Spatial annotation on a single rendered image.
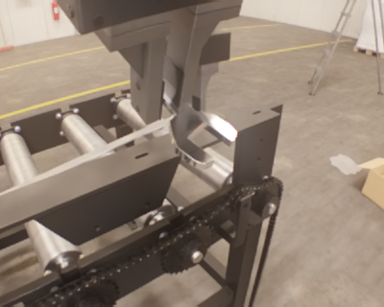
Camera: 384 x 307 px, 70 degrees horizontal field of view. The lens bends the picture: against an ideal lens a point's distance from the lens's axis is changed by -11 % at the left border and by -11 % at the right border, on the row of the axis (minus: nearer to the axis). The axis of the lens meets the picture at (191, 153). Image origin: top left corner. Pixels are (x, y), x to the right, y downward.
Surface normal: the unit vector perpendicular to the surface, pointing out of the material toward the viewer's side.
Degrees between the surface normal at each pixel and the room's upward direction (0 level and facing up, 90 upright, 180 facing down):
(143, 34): 113
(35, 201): 0
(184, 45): 98
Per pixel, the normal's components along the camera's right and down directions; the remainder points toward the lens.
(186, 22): -0.80, 0.42
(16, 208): 0.00, -0.85
